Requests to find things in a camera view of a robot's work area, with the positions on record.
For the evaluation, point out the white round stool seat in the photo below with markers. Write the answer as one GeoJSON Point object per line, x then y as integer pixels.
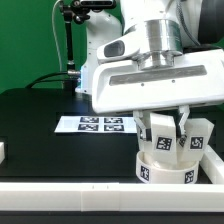
{"type": "Point", "coordinates": [152, 172]}

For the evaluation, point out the white block at left edge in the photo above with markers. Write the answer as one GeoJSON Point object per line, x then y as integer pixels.
{"type": "Point", "coordinates": [2, 152]}

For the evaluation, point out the white L-shaped obstacle wall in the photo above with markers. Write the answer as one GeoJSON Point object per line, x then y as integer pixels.
{"type": "Point", "coordinates": [120, 197]}

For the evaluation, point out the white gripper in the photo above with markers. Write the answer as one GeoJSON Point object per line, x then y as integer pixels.
{"type": "Point", "coordinates": [120, 85]}

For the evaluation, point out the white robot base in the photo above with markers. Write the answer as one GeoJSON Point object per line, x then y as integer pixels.
{"type": "Point", "coordinates": [101, 28]}

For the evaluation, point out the white marker sheet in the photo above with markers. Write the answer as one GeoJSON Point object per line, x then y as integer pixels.
{"type": "Point", "coordinates": [95, 124]}

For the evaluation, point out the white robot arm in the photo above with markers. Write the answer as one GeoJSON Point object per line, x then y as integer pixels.
{"type": "Point", "coordinates": [156, 27]}

